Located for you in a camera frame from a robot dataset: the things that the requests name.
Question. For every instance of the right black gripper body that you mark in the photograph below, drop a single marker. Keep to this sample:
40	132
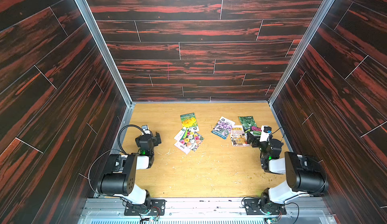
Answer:
252	138

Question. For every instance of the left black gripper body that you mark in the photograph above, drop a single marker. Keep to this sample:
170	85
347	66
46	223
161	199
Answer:
153	142

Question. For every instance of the pink striped shop seed packet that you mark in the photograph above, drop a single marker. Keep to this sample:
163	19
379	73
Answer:
238	136

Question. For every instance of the purple flower seed packet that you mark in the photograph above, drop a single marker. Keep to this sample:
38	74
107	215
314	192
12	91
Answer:
223	127

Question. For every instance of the multicolour flower seed packet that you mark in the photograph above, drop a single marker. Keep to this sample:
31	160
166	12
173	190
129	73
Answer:
193	140

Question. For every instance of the yellow marigold seed packet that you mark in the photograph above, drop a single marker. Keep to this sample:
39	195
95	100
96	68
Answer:
189	121

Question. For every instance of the pink aster seed packet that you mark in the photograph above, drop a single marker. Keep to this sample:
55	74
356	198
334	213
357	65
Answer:
180	141

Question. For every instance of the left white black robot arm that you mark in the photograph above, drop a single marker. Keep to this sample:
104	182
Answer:
118	176

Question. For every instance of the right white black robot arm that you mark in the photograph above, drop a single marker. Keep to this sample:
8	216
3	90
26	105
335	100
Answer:
304	177

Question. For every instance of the green magenta seed packet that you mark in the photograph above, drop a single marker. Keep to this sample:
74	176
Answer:
255	131

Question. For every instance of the dark green leaf seed packet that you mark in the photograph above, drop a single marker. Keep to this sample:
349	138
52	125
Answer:
247	122

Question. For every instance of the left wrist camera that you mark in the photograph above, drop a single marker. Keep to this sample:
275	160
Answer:
146	129

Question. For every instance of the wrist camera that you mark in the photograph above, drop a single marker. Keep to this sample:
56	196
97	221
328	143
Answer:
146	129
266	132

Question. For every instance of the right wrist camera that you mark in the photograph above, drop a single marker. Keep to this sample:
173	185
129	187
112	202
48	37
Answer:
266	132

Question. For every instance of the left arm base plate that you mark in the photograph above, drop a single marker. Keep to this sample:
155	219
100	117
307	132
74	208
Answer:
152	207

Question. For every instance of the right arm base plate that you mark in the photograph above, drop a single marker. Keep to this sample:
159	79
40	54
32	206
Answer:
256	206

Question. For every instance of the front aluminium rail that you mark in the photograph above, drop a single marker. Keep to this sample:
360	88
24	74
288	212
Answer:
227	210

